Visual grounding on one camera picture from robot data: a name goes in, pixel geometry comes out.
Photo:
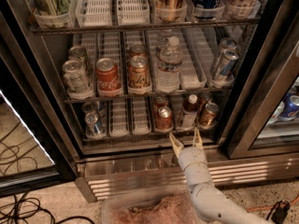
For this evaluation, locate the brown bottle with white cap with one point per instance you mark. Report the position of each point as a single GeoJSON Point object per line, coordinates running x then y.
{"type": "Point", "coordinates": [188, 112]}

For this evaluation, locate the bronze can bottom rear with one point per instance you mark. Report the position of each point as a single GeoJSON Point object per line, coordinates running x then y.
{"type": "Point", "coordinates": [205, 97]}

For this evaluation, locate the orange soda can rear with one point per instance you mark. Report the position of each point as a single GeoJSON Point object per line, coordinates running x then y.
{"type": "Point", "coordinates": [137, 50]}

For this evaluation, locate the orange soda can front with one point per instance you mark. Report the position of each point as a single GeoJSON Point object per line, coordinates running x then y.
{"type": "Point", "coordinates": [139, 75]}

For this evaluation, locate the blue Pepsi can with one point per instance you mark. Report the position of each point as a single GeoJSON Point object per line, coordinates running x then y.
{"type": "Point", "coordinates": [291, 108]}

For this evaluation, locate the red Coca-Cola can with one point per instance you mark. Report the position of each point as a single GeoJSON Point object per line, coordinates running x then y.
{"type": "Point", "coordinates": [108, 78]}

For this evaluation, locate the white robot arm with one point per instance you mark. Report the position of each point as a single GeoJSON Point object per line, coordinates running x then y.
{"type": "Point", "coordinates": [209, 203]}

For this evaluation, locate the silver can front left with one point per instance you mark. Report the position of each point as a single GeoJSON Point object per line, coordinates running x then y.
{"type": "Point", "coordinates": [76, 79]}

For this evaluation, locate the clear water bottle rear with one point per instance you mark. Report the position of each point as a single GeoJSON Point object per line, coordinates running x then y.
{"type": "Point", "coordinates": [162, 39]}

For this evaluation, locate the bronze can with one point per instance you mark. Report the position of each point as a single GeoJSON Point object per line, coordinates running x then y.
{"type": "Point", "coordinates": [205, 97]}
{"type": "Point", "coordinates": [208, 116]}

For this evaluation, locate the black plug box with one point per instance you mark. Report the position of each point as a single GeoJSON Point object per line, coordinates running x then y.
{"type": "Point", "coordinates": [280, 213]}

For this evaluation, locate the slim silver blue can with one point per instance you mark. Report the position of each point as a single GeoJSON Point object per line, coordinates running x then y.
{"type": "Point", "coordinates": [225, 43]}
{"type": "Point", "coordinates": [225, 65]}

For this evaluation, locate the clear plastic bin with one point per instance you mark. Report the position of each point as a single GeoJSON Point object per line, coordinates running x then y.
{"type": "Point", "coordinates": [160, 205]}

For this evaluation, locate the steel fridge base grille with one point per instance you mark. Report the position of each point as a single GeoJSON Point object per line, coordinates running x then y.
{"type": "Point", "coordinates": [102, 177]}

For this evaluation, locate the open glass fridge door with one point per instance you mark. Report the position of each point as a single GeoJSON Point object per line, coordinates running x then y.
{"type": "Point", "coordinates": [32, 155]}

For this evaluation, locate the bronze can bottom front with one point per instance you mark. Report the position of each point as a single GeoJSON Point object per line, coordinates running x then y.
{"type": "Point", "coordinates": [208, 116]}

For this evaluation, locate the clear water bottle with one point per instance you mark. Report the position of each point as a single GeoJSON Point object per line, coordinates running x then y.
{"type": "Point", "coordinates": [169, 66]}
{"type": "Point", "coordinates": [162, 39]}

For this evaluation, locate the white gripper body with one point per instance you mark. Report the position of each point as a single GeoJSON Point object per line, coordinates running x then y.
{"type": "Point", "coordinates": [191, 157]}

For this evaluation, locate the blue can bottom rear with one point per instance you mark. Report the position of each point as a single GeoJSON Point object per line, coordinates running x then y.
{"type": "Point", "coordinates": [98, 106]}

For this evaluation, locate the slim silver blue can rear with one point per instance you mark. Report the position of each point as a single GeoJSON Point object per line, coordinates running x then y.
{"type": "Point", "coordinates": [225, 43]}

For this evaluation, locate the orange soda can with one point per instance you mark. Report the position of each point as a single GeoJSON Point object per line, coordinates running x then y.
{"type": "Point", "coordinates": [139, 75]}
{"type": "Point", "coordinates": [137, 50]}

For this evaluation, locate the red can bottom rear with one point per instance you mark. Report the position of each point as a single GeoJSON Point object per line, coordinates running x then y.
{"type": "Point", "coordinates": [158, 101]}

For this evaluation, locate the red can bottom front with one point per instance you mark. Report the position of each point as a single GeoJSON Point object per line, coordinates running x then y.
{"type": "Point", "coordinates": [163, 120]}

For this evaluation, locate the slim silver blue can front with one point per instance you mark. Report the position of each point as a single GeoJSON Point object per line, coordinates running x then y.
{"type": "Point", "coordinates": [225, 65]}

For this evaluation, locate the blue can bottom front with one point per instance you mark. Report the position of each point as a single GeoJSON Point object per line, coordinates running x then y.
{"type": "Point", "coordinates": [94, 125]}

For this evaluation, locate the silver can rear left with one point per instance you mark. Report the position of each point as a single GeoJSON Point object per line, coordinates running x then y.
{"type": "Point", "coordinates": [79, 53]}

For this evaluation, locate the clear water bottle front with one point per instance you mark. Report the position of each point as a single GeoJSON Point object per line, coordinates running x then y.
{"type": "Point", "coordinates": [169, 66]}

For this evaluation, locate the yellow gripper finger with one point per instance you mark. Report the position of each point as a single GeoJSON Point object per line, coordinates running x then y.
{"type": "Point", "coordinates": [176, 144]}
{"type": "Point", "coordinates": [197, 139]}

